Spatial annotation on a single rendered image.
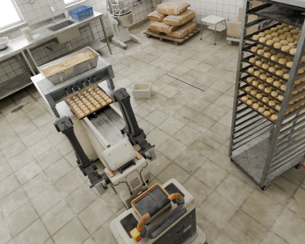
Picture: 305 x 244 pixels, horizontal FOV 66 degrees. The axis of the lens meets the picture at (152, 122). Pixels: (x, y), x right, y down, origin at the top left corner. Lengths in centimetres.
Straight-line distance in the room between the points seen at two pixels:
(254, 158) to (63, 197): 220
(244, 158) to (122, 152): 157
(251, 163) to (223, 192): 43
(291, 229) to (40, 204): 260
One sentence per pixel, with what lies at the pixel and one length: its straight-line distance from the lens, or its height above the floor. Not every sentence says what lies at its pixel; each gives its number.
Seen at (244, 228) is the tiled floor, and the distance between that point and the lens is 253.
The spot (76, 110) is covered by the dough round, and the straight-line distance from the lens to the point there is 249.
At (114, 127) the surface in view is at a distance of 225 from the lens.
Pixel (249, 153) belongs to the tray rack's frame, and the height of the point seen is 15.
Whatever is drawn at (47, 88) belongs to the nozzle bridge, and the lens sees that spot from 250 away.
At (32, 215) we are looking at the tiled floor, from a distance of 311.
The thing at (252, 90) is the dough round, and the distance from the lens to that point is 214.
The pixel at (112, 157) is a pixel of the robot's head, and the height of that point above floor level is 113.
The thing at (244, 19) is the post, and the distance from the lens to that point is 189.
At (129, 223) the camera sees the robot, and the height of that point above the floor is 81.
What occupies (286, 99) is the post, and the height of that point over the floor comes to 121.
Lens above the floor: 229
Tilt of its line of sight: 42 degrees down
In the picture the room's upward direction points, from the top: 12 degrees counter-clockwise
